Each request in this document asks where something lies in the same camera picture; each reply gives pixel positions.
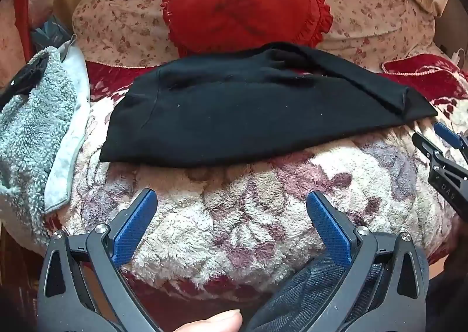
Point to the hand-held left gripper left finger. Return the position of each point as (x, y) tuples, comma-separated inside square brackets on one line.
[(135, 226)]

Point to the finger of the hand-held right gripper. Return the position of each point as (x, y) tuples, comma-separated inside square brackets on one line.
[(426, 147), (448, 136)]

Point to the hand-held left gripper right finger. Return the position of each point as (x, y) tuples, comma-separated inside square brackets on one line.
[(329, 226)]

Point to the black pants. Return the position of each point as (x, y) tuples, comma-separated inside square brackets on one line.
[(237, 109)]

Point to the person's left hand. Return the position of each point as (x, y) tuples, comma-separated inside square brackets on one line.
[(212, 323)]

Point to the dark blue cloth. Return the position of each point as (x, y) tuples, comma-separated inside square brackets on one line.
[(303, 291)]

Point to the red and white fleece blanket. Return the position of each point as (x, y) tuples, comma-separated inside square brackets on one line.
[(219, 207)]

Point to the grey fluffy garment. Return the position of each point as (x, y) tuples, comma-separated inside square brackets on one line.
[(33, 127)]

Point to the floral beige pillow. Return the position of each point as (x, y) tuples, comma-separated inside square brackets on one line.
[(120, 18)]

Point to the blue-grey bag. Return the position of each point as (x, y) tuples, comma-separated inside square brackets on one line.
[(51, 32)]

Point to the red heart-shaped frilled pillow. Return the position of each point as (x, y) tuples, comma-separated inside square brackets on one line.
[(241, 7)]

